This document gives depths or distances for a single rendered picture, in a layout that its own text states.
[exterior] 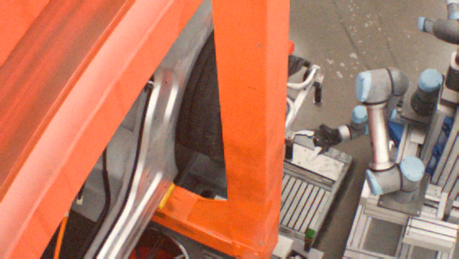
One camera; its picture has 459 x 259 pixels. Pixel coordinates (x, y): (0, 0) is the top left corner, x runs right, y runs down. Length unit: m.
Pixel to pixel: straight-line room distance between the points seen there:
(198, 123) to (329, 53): 1.65
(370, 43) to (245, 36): 2.89
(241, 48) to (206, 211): 1.41
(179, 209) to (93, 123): 2.19
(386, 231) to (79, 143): 2.85
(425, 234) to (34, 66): 2.60
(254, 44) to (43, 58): 1.08
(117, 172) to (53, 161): 1.98
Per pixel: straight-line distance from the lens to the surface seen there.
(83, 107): 1.28
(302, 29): 4.87
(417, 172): 3.17
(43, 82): 1.00
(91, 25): 1.04
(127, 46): 1.34
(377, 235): 3.92
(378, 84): 3.01
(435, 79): 3.45
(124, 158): 3.21
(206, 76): 3.24
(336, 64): 4.71
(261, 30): 1.96
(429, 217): 3.42
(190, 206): 3.44
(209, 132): 3.30
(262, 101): 2.23
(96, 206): 3.38
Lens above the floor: 3.77
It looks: 59 degrees down
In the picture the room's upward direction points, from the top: 4 degrees counter-clockwise
